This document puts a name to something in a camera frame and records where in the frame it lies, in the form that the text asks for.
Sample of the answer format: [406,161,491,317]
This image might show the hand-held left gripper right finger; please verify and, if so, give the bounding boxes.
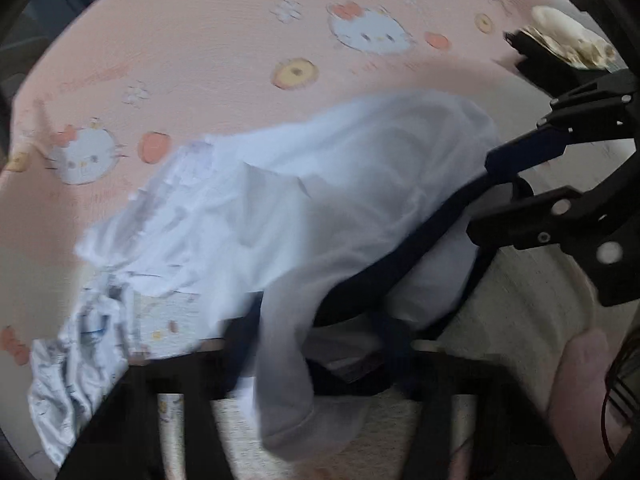
[380,315,576,480]

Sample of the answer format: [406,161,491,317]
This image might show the person's pink clothed leg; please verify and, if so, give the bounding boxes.
[547,330,621,480]

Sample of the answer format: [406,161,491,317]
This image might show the cream folded garment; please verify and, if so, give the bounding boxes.
[530,5,621,68]

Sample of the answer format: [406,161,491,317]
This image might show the black folded garment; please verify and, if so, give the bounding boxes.
[504,29,593,97]

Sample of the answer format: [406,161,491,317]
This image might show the light blue printed garment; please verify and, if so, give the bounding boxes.
[29,280,201,466]

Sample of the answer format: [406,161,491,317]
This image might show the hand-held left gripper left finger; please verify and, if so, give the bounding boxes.
[57,310,261,480]

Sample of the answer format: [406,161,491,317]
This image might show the white shirt with navy trim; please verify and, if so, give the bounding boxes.
[75,90,501,463]

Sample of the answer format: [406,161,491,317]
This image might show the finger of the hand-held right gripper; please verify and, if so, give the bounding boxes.
[467,186,640,307]
[486,67,640,176]

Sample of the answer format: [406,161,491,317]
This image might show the pink cat print blanket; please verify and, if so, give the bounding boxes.
[0,0,626,480]

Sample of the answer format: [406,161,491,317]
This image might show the black cable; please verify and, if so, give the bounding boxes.
[602,330,640,461]

